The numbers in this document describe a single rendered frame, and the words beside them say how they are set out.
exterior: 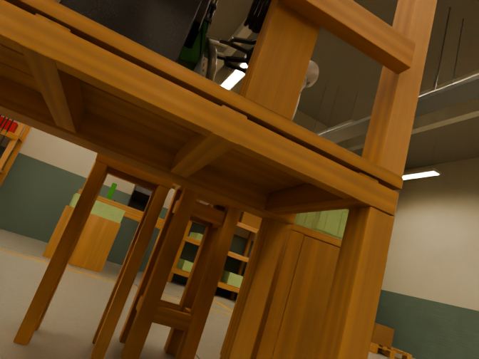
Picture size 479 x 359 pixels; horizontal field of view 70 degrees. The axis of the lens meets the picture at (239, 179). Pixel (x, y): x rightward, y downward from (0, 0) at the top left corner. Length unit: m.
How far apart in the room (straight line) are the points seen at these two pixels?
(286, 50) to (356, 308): 0.69
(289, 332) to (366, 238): 0.82
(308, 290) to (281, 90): 1.05
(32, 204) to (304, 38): 6.07
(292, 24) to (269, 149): 0.36
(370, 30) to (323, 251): 1.03
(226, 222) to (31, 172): 5.35
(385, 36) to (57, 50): 0.85
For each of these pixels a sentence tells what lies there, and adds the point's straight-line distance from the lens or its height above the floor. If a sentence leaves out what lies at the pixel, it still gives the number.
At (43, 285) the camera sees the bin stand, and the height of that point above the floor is 0.22.
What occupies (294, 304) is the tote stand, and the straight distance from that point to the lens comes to 1.67.
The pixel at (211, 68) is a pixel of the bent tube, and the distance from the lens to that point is 1.19.
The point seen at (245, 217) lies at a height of 1.57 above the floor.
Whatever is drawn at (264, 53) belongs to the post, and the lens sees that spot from 0.93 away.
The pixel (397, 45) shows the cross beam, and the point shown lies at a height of 1.22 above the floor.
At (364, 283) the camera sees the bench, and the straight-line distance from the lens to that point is 0.98.
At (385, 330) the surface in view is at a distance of 6.49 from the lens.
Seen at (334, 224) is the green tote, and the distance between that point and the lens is 1.80.
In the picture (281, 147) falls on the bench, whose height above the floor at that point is 0.80.
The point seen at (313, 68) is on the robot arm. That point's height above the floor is 1.29.
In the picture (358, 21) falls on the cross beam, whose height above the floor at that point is 1.22.
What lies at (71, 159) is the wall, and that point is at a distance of 6.74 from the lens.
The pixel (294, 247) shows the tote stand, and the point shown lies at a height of 0.68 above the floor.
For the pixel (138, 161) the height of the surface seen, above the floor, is 0.75.
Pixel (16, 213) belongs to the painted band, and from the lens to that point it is 6.72.
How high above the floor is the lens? 0.48
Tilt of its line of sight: 15 degrees up
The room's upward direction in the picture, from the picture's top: 18 degrees clockwise
